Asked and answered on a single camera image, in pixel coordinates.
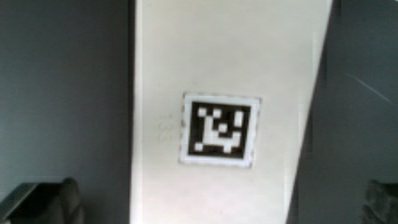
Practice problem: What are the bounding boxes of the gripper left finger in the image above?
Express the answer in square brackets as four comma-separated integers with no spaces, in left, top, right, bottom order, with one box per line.
[0,178,86,224]

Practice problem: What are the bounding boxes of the white cabinet top block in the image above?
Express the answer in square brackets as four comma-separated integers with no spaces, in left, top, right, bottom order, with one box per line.
[130,0,333,224]

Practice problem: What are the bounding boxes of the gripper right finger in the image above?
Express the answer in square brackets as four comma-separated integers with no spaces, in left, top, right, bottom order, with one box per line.
[363,180,398,224]

